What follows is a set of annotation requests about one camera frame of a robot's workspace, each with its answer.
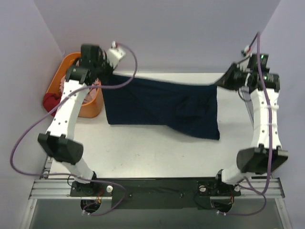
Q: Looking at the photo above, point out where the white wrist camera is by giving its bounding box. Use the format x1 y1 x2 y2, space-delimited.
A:
106 41 126 69
241 45 252 58

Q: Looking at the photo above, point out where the pink t shirt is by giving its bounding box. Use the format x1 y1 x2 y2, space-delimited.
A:
59 77 101 104

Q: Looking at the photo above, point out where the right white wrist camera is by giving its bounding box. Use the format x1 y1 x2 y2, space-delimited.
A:
241 45 252 58

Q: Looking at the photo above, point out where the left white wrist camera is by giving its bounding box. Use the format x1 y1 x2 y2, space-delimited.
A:
106 41 126 69

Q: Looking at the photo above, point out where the orange plastic laundry basket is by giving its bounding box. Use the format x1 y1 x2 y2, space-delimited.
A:
46 52 104 118

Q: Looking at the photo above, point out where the navy blue t shirt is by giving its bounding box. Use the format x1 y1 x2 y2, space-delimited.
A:
102 78 220 140

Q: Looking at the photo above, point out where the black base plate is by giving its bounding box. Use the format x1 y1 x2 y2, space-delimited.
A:
70 177 241 213

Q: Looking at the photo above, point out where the red t shirt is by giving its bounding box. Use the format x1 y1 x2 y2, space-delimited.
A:
42 93 61 112

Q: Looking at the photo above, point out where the aluminium frame rail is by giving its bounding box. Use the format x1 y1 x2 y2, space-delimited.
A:
30 178 285 199

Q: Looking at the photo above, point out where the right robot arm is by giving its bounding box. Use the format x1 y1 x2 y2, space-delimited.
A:
213 53 288 195

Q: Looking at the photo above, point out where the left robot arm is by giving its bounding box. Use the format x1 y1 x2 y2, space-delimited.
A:
38 42 126 197

